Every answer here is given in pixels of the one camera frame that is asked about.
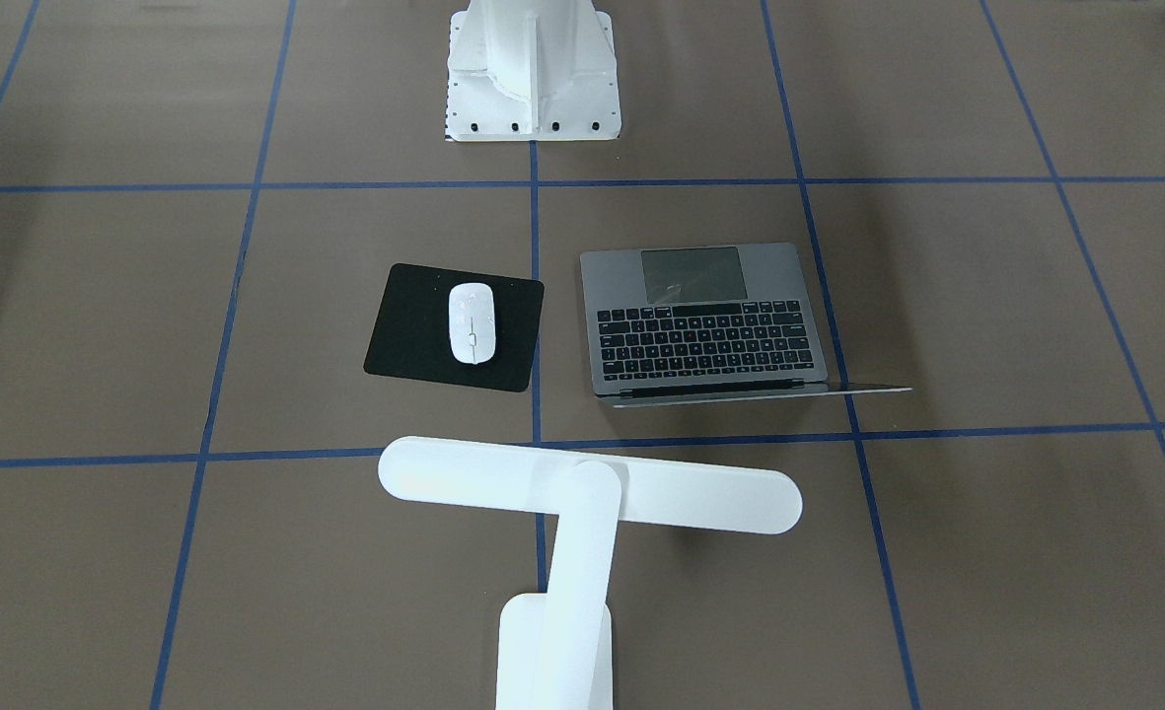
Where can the grey laptop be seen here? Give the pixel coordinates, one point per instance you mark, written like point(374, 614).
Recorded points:
point(718, 323)

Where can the white computer mouse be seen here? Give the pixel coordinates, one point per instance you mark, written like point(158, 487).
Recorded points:
point(471, 322)

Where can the black mouse pad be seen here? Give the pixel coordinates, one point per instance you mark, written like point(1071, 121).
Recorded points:
point(411, 338)

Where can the white desk lamp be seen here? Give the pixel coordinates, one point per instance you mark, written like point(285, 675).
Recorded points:
point(556, 647)

